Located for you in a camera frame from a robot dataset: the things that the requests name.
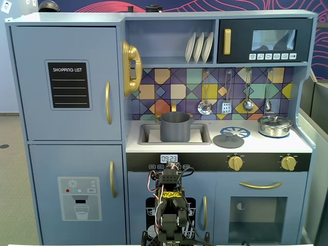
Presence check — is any grey pot lid with knob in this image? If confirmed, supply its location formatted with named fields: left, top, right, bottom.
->
left=212, top=132, right=245, bottom=149

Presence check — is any shiny steel pot lid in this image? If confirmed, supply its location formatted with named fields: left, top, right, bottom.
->
left=258, top=115, right=291, bottom=126

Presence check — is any grey plastic pot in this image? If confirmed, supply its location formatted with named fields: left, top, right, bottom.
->
left=156, top=111, right=196, bottom=142

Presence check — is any grey sink basin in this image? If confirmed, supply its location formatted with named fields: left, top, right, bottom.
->
left=138, top=123, right=213, bottom=146

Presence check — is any digital clock display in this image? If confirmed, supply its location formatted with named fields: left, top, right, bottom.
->
left=160, top=154, right=179, bottom=164

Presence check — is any steel skimmer spoon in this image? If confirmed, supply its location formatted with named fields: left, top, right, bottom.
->
left=197, top=69, right=214, bottom=116

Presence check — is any colourful tile backsplash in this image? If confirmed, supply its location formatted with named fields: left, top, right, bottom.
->
left=131, top=67, right=294, bottom=121

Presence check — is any black stove control panel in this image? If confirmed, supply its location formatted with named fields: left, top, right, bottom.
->
left=126, top=152, right=312, bottom=173

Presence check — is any steel slotted spatula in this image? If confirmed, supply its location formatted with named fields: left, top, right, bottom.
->
left=221, top=69, right=234, bottom=115

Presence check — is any gold toy telephone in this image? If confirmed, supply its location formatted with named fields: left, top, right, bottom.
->
left=121, top=40, right=143, bottom=97

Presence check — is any blue dishwasher door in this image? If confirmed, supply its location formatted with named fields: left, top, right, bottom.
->
left=127, top=171, right=216, bottom=244

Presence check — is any white toy plate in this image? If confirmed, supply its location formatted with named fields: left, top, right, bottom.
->
left=184, top=32, right=197, bottom=64
left=201, top=31, right=215, bottom=63
left=193, top=32, right=205, bottom=64

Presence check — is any gold stove knob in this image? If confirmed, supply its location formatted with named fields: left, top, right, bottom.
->
left=227, top=155, right=244, bottom=172
left=280, top=155, right=298, bottom=172

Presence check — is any blue toy kitchen unit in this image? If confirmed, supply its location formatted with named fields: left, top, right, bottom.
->
left=5, top=9, right=318, bottom=246

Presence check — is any steel ladle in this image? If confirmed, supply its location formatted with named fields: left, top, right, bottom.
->
left=242, top=68, right=255, bottom=112

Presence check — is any black shopping list board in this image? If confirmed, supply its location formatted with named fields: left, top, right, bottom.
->
left=45, top=59, right=93, bottom=111

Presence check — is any blue oven door with window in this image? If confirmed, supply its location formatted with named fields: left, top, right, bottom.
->
left=215, top=171, right=309, bottom=244

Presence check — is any small steel spoon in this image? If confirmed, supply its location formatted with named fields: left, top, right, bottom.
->
left=264, top=68, right=274, bottom=112

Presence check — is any black microwave door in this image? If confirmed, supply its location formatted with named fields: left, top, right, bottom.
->
left=217, top=18, right=314, bottom=64

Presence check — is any blue freezer door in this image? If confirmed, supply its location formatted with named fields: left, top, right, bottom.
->
left=28, top=143, right=127, bottom=245

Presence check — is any grey ice dispenser print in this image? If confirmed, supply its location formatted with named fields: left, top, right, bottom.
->
left=57, top=176, right=103, bottom=222

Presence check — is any blue fridge door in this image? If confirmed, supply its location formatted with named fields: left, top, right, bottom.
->
left=10, top=25, right=122, bottom=141

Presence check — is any black helmet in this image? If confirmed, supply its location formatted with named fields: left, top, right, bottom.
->
left=38, top=0, right=61, bottom=13

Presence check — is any red white black servo cable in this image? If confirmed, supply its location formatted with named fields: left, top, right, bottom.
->
left=148, top=170, right=161, bottom=192

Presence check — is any gold fridge door handle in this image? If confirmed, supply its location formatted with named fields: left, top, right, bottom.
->
left=105, top=81, right=113, bottom=126

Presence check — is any gold freezer door handle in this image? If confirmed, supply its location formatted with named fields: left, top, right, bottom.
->
left=109, top=160, right=117, bottom=198

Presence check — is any gold dishwasher handle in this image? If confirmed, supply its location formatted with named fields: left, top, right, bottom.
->
left=202, top=196, right=208, bottom=232

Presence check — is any gold microwave handle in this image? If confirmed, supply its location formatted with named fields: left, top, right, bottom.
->
left=223, top=28, right=232, bottom=55

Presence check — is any gold oven handle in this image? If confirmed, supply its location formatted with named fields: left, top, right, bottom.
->
left=238, top=181, right=283, bottom=190

